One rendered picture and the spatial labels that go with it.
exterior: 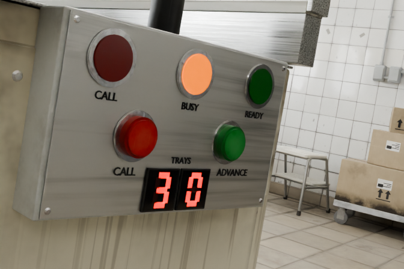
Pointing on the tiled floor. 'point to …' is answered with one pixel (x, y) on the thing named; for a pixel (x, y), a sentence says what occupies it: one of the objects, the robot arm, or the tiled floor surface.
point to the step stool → (304, 173)
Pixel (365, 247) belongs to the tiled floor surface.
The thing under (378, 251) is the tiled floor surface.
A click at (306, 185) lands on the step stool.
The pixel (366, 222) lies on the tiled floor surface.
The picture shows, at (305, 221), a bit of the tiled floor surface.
